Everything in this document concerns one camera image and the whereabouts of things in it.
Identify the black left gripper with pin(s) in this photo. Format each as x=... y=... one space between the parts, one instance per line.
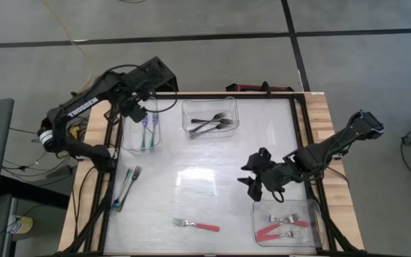
x=134 y=109

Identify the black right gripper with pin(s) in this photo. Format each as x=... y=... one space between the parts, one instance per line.
x=271 y=176

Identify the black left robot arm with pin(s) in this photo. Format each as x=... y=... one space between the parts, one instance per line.
x=84 y=103

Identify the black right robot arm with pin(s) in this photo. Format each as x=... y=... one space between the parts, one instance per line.
x=334 y=142

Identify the clear plastic bin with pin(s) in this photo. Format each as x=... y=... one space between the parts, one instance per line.
x=209 y=105
x=134 y=142
x=262 y=210

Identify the black plastic crate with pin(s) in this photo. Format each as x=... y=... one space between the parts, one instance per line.
x=164 y=73

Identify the yellow plug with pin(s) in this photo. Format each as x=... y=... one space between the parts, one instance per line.
x=74 y=131

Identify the red and black clamp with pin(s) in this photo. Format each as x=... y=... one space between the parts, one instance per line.
x=248 y=87

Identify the yellow and white roll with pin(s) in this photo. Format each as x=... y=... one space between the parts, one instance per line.
x=23 y=225

